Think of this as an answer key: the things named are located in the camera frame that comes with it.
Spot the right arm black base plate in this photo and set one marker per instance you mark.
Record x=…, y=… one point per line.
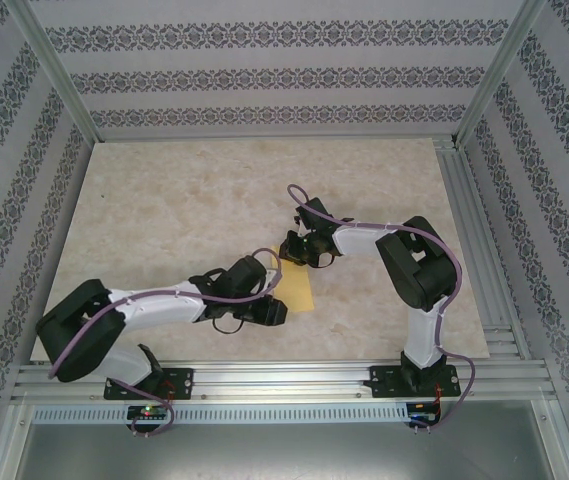
x=383, y=382

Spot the aluminium mounting rail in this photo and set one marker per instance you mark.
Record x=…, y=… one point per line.
x=284, y=382

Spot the yellow paper sheet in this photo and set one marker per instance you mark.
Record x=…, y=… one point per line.
x=296, y=290

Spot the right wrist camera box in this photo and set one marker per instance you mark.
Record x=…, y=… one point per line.
x=314, y=212

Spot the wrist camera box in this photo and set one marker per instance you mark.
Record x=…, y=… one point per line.
x=244, y=272
x=314, y=212

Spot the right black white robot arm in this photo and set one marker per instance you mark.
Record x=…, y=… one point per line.
x=414, y=280

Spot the aluminium side rail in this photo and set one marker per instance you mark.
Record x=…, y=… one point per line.
x=465, y=200

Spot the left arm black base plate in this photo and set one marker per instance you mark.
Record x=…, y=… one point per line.
x=184, y=384

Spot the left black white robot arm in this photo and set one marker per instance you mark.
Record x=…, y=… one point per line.
x=164, y=312

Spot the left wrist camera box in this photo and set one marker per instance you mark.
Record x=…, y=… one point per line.
x=244, y=272

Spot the aluminium frame post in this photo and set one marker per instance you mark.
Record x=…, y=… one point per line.
x=60, y=70
x=559, y=445
x=500, y=70
x=11, y=445

